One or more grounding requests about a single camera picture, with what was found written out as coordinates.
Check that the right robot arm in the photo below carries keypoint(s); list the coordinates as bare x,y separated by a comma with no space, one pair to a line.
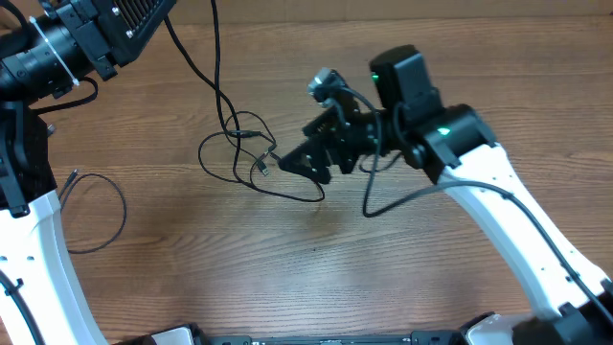
570,297

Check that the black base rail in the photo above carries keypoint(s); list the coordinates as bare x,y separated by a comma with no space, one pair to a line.
335,339

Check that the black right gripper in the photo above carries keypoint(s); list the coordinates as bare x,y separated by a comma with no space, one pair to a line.
331,138

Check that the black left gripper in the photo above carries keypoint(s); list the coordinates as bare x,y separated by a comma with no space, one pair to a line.
82,20

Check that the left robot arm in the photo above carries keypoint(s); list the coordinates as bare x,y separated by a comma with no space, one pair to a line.
70,43

